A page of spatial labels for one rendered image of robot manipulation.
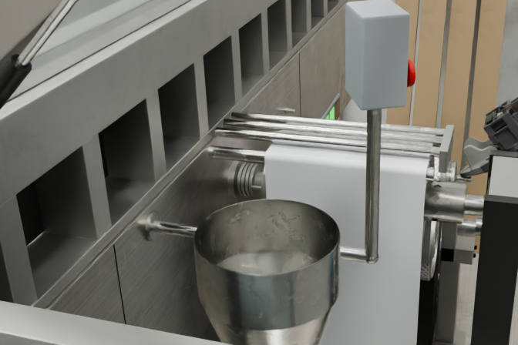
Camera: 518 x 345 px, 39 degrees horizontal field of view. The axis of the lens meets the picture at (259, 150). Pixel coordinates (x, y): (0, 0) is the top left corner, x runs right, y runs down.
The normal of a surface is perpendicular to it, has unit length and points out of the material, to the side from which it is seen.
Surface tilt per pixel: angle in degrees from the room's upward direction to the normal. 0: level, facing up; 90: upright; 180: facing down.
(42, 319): 0
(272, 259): 73
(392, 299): 90
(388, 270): 90
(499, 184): 0
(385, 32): 90
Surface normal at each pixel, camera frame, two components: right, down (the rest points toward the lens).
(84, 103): 0.95, 0.10
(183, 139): -0.04, -0.91
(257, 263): 0.18, 0.10
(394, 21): 0.13, 0.40
